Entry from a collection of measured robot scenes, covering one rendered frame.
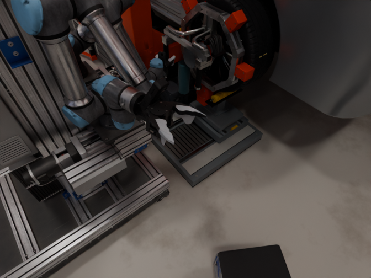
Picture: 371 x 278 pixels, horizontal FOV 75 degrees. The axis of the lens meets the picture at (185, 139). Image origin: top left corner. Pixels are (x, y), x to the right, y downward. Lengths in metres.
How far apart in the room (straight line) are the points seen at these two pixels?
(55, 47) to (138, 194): 1.08
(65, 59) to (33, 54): 0.22
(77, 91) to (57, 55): 0.15
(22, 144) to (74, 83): 0.43
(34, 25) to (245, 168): 1.75
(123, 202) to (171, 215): 0.38
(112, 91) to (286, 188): 1.67
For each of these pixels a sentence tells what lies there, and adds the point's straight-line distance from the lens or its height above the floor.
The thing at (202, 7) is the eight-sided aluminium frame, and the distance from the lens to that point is 1.68.
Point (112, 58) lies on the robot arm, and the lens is 0.93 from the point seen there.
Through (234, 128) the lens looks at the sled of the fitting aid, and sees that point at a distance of 2.16.
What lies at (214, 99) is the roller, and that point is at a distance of 1.86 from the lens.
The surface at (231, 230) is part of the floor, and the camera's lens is 1.86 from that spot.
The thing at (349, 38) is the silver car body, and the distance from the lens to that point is 1.45.
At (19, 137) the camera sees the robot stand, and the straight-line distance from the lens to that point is 1.29.
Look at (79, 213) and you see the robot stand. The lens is 1.74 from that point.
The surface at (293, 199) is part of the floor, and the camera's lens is 2.11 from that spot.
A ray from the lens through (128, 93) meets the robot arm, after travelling 0.75.
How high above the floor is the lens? 1.72
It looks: 50 degrees down
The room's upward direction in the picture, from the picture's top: 2 degrees clockwise
